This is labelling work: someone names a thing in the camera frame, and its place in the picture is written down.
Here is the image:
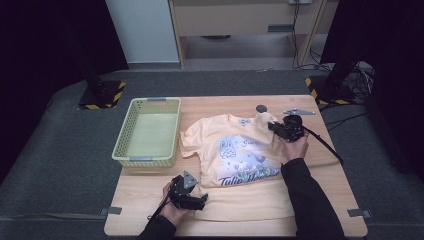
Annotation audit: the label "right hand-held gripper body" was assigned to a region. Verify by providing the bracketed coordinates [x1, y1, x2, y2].
[279, 108, 316, 143]

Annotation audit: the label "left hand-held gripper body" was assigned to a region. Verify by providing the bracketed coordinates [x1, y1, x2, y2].
[168, 170, 205, 211]

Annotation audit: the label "yellow printed t-shirt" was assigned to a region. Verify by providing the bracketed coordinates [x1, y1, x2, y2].
[179, 112, 340, 223]

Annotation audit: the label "pale green plastic basket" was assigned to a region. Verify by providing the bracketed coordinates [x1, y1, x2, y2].
[111, 96, 182, 169]

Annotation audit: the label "person's right hand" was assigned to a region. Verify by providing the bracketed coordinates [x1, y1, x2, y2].
[282, 132, 310, 162]

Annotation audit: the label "person's left hand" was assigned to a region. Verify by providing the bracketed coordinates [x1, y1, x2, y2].
[159, 182, 196, 228]

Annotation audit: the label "black stand with striped base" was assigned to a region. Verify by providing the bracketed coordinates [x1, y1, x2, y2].
[71, 29, 127, 111]
[304, 49, 363, 107]

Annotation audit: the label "grey tape strip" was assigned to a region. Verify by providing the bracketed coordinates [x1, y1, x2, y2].
[346, 208, 372, 219]
[99, 206, 123, 216]

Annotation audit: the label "wooden cabinet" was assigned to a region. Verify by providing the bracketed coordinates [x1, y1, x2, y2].
[167, 0, 339, 69]

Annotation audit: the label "black curtain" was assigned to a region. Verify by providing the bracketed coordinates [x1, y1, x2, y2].
[0, 0, 130, 183]
[319, 0, 424, 181]

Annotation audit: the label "white panel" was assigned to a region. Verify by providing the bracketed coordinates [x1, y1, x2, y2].
[105, 0, 181, 64]

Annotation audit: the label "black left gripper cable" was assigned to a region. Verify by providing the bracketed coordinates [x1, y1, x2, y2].
[147, 194, 174, 222]

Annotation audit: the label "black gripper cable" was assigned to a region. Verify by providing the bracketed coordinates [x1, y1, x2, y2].
[301, 125, 345, 166]
[147, 194, 174, 222]

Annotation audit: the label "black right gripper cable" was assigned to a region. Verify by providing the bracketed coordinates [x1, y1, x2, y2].
[301, 125, 345, 166]

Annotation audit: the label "bundle of floor cables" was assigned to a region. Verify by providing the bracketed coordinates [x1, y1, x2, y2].
[309, 46, 376, 128]

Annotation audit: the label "black hanging cables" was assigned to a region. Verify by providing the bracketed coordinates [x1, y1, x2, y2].
[290, 1, 303, 70]

